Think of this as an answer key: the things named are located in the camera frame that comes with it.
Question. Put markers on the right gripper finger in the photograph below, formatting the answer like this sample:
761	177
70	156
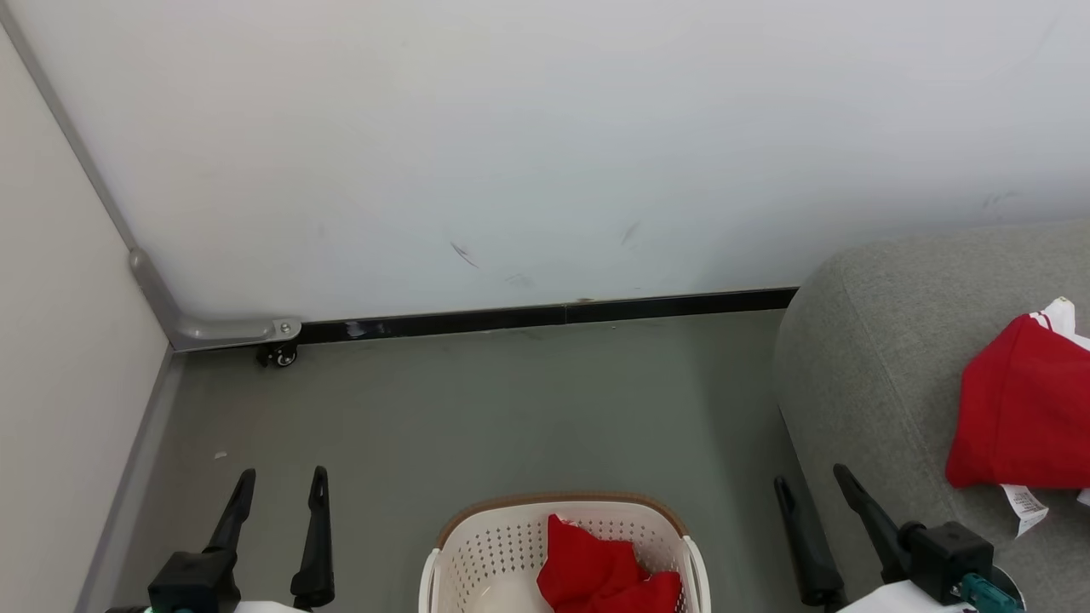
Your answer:
877	528
809	562

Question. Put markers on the red garment with white trim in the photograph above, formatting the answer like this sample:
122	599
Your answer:
1022	409
596	570

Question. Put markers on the small black caster wheel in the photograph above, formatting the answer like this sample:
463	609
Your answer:
278	355

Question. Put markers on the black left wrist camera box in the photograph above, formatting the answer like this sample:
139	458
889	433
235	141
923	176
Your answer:
192	583

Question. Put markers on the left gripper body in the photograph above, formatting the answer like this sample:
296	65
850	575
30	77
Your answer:
268	608

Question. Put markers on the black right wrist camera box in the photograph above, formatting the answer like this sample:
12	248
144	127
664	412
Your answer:
949	553

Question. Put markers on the grey metal corner frame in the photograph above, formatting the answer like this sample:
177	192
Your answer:
221	329

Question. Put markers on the cream perforated laundry basket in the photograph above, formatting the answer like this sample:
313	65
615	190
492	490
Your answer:
494	553

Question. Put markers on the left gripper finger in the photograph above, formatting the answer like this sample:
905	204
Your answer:
234	524
315	570

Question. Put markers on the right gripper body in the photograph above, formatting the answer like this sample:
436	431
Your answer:
903	600

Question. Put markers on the grey fabric sofa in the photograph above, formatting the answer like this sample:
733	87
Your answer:
877	358

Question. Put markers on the black baseboard strip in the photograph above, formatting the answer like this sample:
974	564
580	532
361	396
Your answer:
511	319

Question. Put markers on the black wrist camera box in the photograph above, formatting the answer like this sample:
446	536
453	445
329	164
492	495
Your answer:
949	553
192	583

